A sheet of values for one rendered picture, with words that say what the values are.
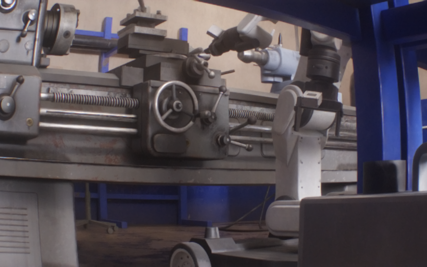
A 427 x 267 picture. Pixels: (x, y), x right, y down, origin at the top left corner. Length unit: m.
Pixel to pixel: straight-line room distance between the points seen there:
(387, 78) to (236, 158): 1.83
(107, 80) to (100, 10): 3.84
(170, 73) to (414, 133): 1.49
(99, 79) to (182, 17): 4.42
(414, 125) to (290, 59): 2.29
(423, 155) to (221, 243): 1.38
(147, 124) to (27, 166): 0.57
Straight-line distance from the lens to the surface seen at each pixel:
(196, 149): 2.33
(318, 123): 1.74
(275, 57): 3.16
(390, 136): 0.90
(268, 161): 2.80
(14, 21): 2.18
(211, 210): 6.60
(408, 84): 0.97
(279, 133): 1.73
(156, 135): 2.21
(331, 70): 1.39
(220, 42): 2.06
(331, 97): 1.39
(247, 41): 1.95
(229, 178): 2.42
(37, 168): 2.00
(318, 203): 0.52
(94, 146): 2.29
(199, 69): 2.29
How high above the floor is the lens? 0.37
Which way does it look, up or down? 5 degrees up
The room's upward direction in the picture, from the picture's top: straight up
